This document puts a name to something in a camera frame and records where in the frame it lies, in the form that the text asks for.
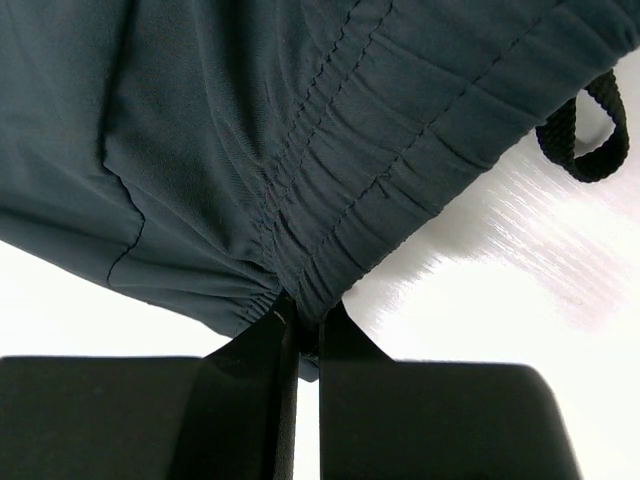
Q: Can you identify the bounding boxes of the dark navy shorts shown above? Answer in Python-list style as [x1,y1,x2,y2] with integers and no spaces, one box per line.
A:
[1,1,639,381]

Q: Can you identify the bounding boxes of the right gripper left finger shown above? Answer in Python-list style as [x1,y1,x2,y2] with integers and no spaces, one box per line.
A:
[1,297,298,479]

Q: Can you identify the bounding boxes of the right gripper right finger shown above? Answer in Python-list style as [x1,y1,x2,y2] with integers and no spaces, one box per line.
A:
[319,305,580,480]

